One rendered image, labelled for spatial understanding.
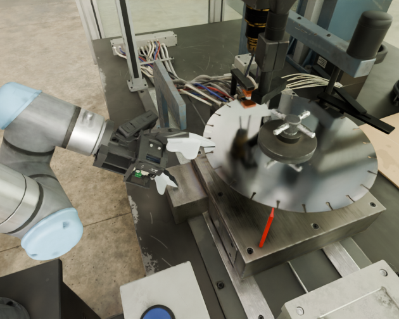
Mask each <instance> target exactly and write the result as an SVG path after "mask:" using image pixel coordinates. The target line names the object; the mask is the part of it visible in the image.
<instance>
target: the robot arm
mask: <svg viewBox="0 0 399 319"><path fill-rule="evenodd" d="M158 118H159V117H158V116H157V115H156V114H154V113H153V112H152V111H151V110H149V111H147V112H145V113H143V114H141V115H139V116H137V117H135V118H133V119H131V120H129V121H128V122H126V123H124V124H122V125H120V126H119V127H118V128H117V130H116V132H114V131H113V128H114V124H115V122H114V121H111V120H109V119H106V121H105V118H104V117H103V116H101V115H98V114H96V113H93V112H91V111H88V110H86V109H84V108H81V107H79V106H76V105H74V104H72V103H69V102H66V101H64V100H62V99H59V98H57V97H54V96H51V95H49V94H46V93H44V92H42V90H36V89H33V88H31V87H27V86H25V85H22V84H19V83H16V82H8V83H6V84H4V85H3V86H2V87H1V88H0V129H1V130H4V134H3V135H4V136H3V140H2V143H1V147H0V233H3V234H6V235H11V236H14V237H17V238H19V239H20V240H21V245H22V248H24V249H25V250H26V253H27V254H28V255H29V256H30V257H31V258H32V259H35V260H50V259H53V258H57V257H59V256H61V255H63V254H65V253H67V252H68V251H69V250H71V248H72V247H74V246H75V245H76V244H77V243H78V241H79V240H80V238H81V237H82V234H83V225H82V223H81V221H80V218H79V216H78V212H77V210H76V209H75V208H74V207H73V206H72V204H71V202H70V200H69V198H68V197H67V195H66V193H65V191H64V190H63V188H62V186H61V184H60V183H59V181H58V179H57V177H56V175H55V174H54V172H53V170H52V169H51V167H50V162H51V158H52V157H53V153H54V150H55V148H56V146H58V147H61V148H63V149H67V150H69V151H73V152H75V153H79V154H83V155H85V156H91V155H92V157H95V158H94V162H93V164H92V165H93V166H95V167H98V168H102V169H104V170H108V171H111V172H114V173H117V174H121V175H123V182H127V183H129V184H133V185H136V186H139V187H143V188H145V189H149V187H150V179H151V180H153V179H155V181H156V186H157V190H158V192H159V193H160V194H164V192H165V188H166V186H167V184H168V185H171V186H174V187H178V183H177V181H176V179H175V177H174V176H172V175H171V174H170V173H169V171H168V170H166V163H167V162H168V153H166V152H165V150H166V147H167V150H168V151H171V152H180V153H182V155H183V156H184V157H185V159H188V160H191V159H195V157H197V154H198V151H199V148H200V146H203V147H215V143H214V142H213V141H211V140H209V139H206V138H204V137H202V136H200V135H196V134H192V133H189V132H188V131H185V130H179V129H176V128H159V129H153V127H154V126H155V125H156V121H157V119H158ZM70 136H71V137H70ZM69 139H70V140H69ZM68 141H69V142H68ZM164 143H167V146H166V144H164ZM132 176H135V177H138V178H141V179H142V182H144V185H141V184H138V183H135V182H131V178H132ZM0 319H30V316H29V313H28V312H27V310H26V309H25V308H24V307H23V306H22V305H21V304H19V303H18V302H16V301H14V300H12V299H9V298H6V297H0Z"/></svg>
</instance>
